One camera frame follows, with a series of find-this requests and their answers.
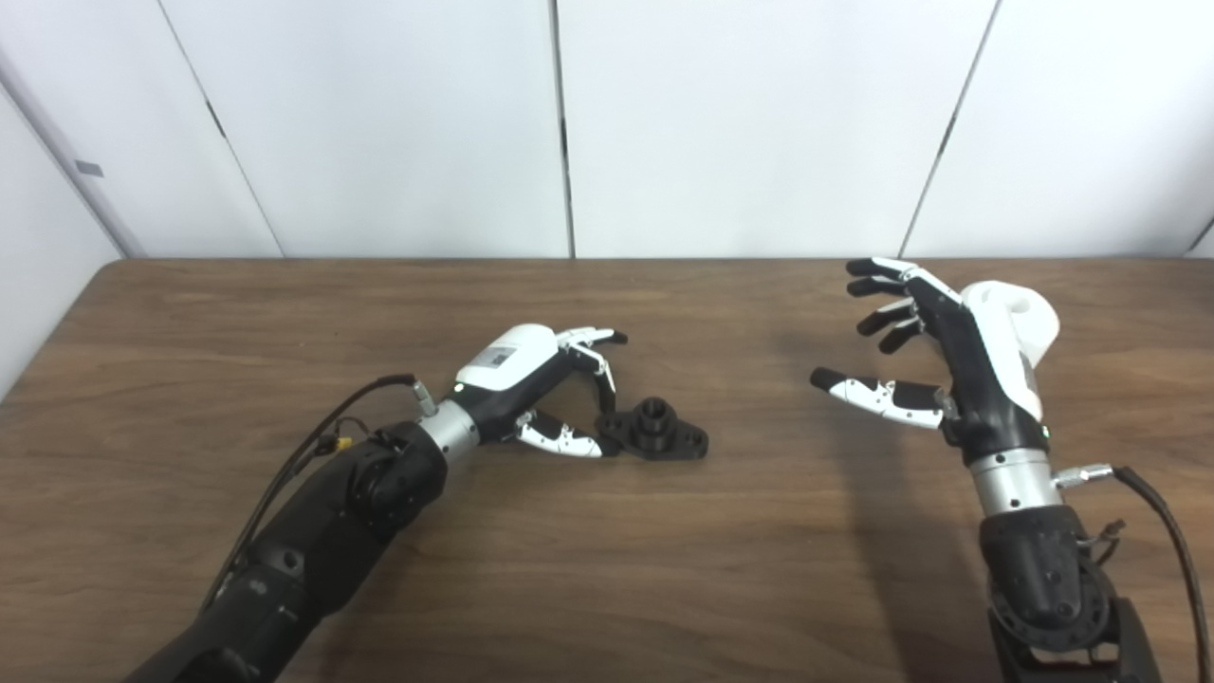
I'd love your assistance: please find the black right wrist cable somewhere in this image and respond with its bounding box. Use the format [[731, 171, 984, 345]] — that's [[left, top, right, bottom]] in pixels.
[[1055, 463, 1214, 683]]

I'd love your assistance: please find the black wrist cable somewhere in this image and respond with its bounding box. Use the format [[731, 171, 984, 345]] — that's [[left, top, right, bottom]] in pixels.
[[199, 374, 437, 613], [1055, 463, 1214, 683]]

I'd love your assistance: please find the round white plastic piece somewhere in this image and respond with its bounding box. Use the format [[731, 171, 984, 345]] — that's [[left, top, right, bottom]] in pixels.
[[960, 280, 1060, 366]]

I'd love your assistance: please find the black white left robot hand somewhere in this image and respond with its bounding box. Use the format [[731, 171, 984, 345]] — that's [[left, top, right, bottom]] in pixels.
[[451, 323, 629, 459]]

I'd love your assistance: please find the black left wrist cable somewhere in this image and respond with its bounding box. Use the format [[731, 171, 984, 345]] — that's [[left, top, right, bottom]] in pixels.
[[199, 374, 437, 613]]

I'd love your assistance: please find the black plastic holder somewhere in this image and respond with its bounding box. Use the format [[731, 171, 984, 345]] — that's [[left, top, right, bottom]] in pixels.
[[596, 398, 710, 462]]

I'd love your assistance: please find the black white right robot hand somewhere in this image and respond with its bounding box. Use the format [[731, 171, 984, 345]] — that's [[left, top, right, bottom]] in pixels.
[[810, 257, 1052, 466]]

